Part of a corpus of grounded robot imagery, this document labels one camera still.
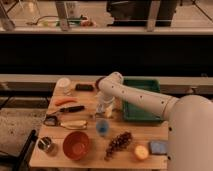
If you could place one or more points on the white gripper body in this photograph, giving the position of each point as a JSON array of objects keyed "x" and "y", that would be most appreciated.
[{"x": 104, "y": 101}]

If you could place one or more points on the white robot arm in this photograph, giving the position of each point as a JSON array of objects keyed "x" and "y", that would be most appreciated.
[{"x": 190, "y": 121}]

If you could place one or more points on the black rectangular block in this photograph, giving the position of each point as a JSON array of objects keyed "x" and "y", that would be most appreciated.
[{"x": 84, "y": 87}]

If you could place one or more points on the blue plastic cup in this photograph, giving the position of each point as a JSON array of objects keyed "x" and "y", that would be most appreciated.
[{"x": 102, "y": 127}]

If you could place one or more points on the green plastic tray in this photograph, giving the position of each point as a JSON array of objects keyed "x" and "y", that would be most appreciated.
[{"x": 132, "y": 113}]

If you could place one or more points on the orange carrot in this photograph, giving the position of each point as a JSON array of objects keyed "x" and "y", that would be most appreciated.
[{"x": 62, "y": 101}]

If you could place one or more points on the yellow banana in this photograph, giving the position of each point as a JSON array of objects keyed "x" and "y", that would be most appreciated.
[{"x": 78, "y": 124}]

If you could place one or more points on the bunch of dark grapes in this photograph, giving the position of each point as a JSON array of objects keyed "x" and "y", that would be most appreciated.
[{"x": 118, "y": 143}]

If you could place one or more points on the red bowl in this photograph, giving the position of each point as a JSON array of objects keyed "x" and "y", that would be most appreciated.
[{"x": 76, "y": 145}]

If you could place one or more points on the metal cup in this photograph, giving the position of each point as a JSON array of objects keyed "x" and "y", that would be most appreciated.
[{"x": 45, "y": 144}]

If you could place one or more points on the black chair frame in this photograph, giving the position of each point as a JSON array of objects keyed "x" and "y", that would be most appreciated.
[{"x": 15, "y": 161}]

